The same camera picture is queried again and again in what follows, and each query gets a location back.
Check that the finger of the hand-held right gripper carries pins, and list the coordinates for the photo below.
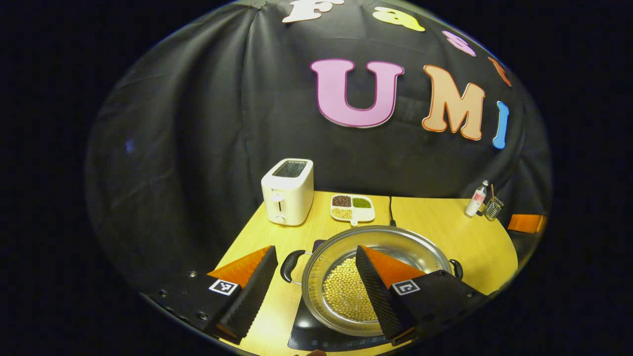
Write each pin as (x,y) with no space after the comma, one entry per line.
(526,223)

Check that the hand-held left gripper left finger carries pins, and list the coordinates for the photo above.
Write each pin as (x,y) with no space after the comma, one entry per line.
(254,296)

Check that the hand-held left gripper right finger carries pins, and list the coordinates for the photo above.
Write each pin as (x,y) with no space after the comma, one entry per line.
(373,296)

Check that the steel pot with soybeans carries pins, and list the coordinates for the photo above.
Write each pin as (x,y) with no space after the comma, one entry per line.
(341,291)

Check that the black induction cooktop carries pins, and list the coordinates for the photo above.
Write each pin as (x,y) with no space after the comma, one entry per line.
(316,338)

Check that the clear glass holder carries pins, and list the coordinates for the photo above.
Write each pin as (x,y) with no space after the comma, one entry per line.
(493,209)

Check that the thin wooden stick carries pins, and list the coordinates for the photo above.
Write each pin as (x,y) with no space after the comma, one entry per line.
(492,192)

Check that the small bottle with pink label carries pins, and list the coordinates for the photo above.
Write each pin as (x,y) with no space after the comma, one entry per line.
(476,200)

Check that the white divided dish with beans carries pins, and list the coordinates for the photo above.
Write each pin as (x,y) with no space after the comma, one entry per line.
(352,207)

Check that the white toaster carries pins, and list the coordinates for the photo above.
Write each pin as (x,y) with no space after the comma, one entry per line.
(288,195)

